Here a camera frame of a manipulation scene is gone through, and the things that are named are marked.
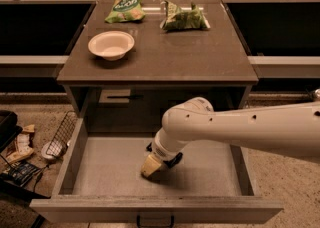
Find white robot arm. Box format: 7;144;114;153
141;97;320;177

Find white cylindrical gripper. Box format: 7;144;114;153
141;128;188;178

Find green chip bag left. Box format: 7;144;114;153
105;0;145;23

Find dark snack packet on floor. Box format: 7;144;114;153
0;161;40;187

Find white paper bowl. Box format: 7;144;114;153
88;31;135;61

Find blue rxbar blueberry bar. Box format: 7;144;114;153
145;142;184;169

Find grey cabinet with counter top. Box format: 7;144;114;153
58;0;258;133

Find crumpled green chip bag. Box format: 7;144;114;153
160;1;211;31

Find black wire basket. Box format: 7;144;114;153
50;111;77;157

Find snack packages on floor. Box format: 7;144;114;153
5;124;35;164

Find black drawer handle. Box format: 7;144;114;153
136;215;175;228

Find open grey top drawer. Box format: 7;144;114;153
30;121;283;224

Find black bin at left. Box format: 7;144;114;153
0;110;22;152

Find white round disc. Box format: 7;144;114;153
41;141;63;160

